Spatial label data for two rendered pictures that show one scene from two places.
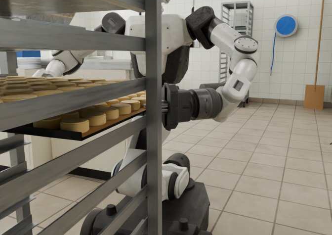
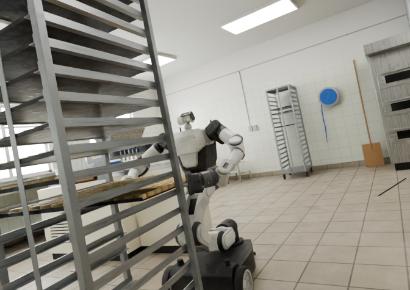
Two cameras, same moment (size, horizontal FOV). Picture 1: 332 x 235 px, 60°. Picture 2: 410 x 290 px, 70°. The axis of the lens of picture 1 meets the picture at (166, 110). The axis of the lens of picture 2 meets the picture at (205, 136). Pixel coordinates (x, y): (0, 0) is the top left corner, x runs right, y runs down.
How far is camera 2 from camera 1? 81 cm
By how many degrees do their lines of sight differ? 14
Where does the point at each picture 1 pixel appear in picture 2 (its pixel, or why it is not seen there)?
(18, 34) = (117, 166)
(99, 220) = (172, 270)
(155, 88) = (177, 175)
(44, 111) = (127, 189)
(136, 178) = not seen: hidden behind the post
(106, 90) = (151, 179)
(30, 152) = not seen: hidden behind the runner
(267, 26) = (312, 101)
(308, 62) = (359, 123)
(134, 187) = not seen: hidden behind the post
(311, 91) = (368, 150)
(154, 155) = (182, 208)
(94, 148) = (148, 203)
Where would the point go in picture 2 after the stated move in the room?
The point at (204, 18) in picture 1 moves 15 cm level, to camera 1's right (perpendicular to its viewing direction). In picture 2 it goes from (214, 127) to (236, 123)
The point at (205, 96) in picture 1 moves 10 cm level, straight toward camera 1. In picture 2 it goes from (207, 174) to (201, 177)
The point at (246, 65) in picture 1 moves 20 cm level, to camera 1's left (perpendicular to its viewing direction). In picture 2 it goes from (234, 152) to (200, 159)
